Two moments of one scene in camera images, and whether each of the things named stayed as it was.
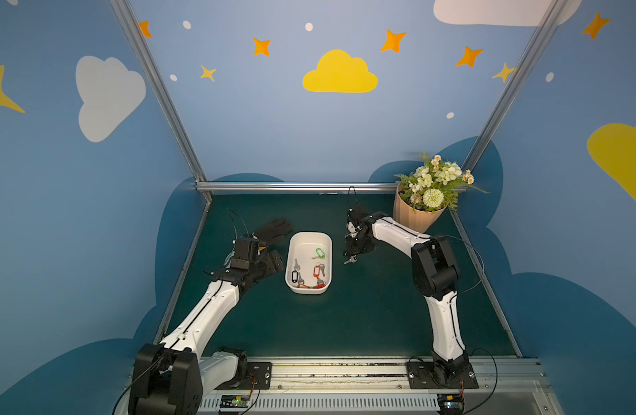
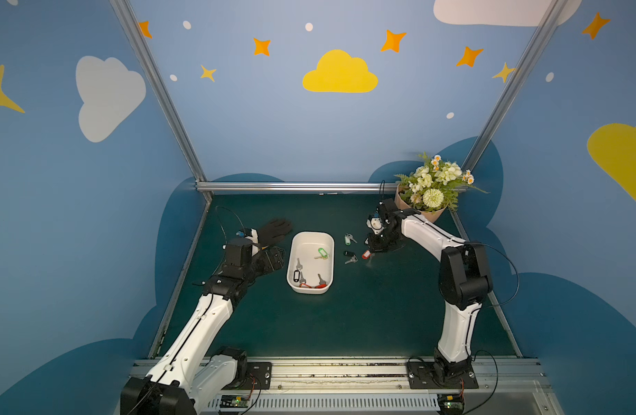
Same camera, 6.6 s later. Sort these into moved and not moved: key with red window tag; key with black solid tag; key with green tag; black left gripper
Moved: key with red window tag
Not moved: key with green tag; key with black solid tag; black left gripper
